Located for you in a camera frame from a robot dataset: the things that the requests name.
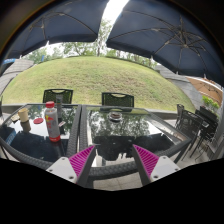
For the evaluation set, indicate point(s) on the group of dark patio chairs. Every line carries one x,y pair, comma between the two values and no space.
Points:
193,123

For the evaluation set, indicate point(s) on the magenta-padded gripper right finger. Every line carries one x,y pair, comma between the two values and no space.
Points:
163,166

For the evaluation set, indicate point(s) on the blue-edged patio umbrella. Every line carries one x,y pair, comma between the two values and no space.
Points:
9,61

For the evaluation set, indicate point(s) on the red-capped clear drink bottle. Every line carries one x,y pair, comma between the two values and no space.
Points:
52,123

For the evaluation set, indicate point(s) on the dark green patio chair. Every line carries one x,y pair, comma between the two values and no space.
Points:
117,100
50,96

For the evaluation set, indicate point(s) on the cream paper cup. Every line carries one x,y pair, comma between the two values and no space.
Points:
23,115

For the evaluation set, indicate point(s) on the yellow foil packet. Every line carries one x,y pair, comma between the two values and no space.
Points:
15,118

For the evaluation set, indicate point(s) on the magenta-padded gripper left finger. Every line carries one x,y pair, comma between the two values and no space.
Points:
63,166

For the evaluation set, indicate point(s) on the tall grey table card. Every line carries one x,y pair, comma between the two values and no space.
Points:
59,99

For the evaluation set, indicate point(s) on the navy patio umbrella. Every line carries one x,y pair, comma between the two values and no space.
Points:
166,30
66,23

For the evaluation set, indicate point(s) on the tan patio umbrella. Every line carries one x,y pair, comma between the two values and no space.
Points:
208,88

